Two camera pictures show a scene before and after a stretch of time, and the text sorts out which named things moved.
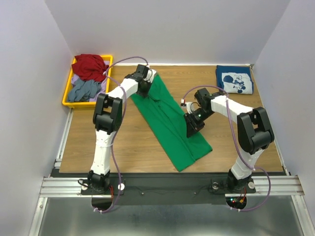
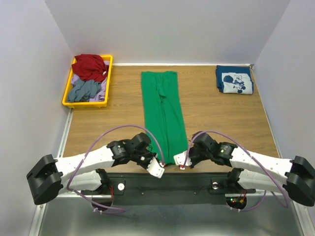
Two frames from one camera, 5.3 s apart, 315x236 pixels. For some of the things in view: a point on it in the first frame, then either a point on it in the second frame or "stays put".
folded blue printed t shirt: (235, 79) stays put
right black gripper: (193, 123) to (193, 160)
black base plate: (168, 189) stays put
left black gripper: (143, 89) to (145, 162)
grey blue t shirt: (82, 91) stays put
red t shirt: (90, 67) stays put
